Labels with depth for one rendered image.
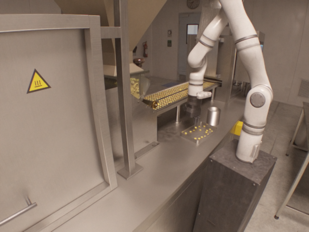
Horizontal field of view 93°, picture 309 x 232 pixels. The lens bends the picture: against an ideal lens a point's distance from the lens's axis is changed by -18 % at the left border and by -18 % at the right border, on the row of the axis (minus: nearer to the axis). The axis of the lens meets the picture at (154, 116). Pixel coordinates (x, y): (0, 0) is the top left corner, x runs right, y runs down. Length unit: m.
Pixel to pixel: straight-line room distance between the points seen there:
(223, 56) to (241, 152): 0.89
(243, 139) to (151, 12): 0.63
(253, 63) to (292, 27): 4.23
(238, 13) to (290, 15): 4.26
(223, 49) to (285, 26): 3.56
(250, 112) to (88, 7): 0.69
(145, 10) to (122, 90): 0.31
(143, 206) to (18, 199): 0.35
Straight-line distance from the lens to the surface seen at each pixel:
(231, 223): 0.98
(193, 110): 0.90
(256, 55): 0.73
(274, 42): 4.94
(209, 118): 1.09
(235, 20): 0.74
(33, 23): 0.41
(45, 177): 0.53
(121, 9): 0.54
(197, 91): 0.86
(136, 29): 0.70
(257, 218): 1.73
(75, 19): 0.44
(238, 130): 1.26
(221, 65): 1.51
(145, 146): 0.84
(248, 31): 0.73
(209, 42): 0.81
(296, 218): 1.90
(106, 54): 0.72
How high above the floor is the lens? 1.27
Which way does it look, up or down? 24 degrees down
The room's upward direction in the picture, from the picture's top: straight up
